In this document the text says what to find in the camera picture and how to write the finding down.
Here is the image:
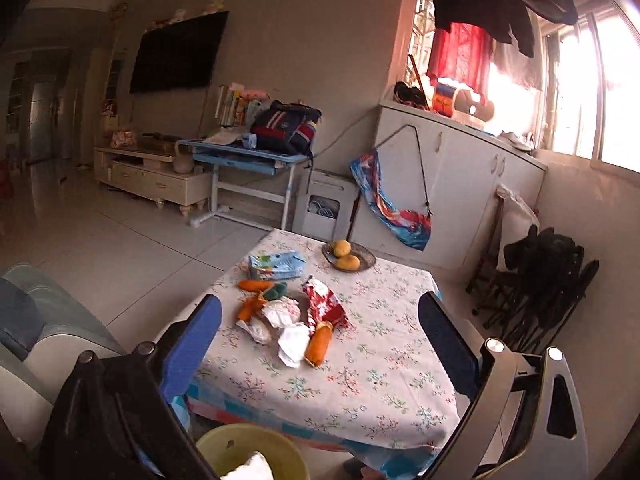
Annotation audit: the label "yellow mango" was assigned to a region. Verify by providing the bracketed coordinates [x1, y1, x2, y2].
[332, 240, 352, 258]
[335, 254, 361, 272]

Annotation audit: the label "colourful hanging kite bag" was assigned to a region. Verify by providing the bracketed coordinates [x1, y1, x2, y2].
[349, 150, 433, 252]

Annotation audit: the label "red white snack bag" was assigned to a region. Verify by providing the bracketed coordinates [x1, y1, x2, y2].
[302, 276, 349, 335]

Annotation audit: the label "yellow trash bin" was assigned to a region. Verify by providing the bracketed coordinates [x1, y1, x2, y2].
[196, 424, 310, 479]

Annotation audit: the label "dark striped backpack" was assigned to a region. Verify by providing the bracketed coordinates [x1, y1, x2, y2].
[250, 101, 322, 157]

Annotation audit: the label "row of books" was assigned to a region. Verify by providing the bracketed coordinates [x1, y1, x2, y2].
[214, 82, 271, 128]

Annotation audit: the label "yellow mango left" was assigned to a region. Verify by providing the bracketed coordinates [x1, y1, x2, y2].
[332, 240, 352, 258]

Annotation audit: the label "floral white tablecloth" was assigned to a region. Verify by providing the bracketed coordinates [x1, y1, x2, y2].
[193, 230, 459, 448]

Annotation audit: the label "green plush towel with label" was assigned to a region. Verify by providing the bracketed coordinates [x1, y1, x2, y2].
[262, 282, 288, 302]

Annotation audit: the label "cream tv cabinet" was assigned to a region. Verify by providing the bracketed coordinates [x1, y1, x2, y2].
[93, 148, 212, 216]

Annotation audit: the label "white plastic stool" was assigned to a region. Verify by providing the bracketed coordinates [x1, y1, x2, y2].
[292, 170, 359, 242]

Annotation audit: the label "blue white study desk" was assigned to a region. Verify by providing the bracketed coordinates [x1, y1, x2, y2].
[178, 140, 312, 231]

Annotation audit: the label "white paper napkin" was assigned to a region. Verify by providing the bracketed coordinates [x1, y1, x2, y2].
[278, 323, 310, 368]

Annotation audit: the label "black wall television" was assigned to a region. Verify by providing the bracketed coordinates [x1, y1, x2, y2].
[129, 11, 229, 94]

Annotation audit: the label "blue milk carton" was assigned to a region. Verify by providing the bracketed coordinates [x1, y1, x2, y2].
[248, 252, 305, 282]

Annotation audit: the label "long orange plush carrot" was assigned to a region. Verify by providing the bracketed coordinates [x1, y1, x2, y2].
[236, 280, 273, 294]

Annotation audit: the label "black folding chairs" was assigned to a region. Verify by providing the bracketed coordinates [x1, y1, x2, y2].
[465, 226, 600, 353]

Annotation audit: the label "orange cylinder wrapper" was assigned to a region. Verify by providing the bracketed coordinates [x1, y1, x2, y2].
[304, 321, 333, 367]

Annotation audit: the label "yellow mango right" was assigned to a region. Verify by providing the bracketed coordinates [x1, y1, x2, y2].
[335, 254, 361, 272]

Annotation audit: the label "red hanging garment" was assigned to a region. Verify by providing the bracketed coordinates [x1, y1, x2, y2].
[426, 23, 494, 99]

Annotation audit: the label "white storage cabinet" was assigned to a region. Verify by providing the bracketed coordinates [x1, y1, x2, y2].
[350, 101, 547, 274]

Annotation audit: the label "woven fruit plate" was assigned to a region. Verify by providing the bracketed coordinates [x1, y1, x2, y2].
[321, 240, 376, 273]

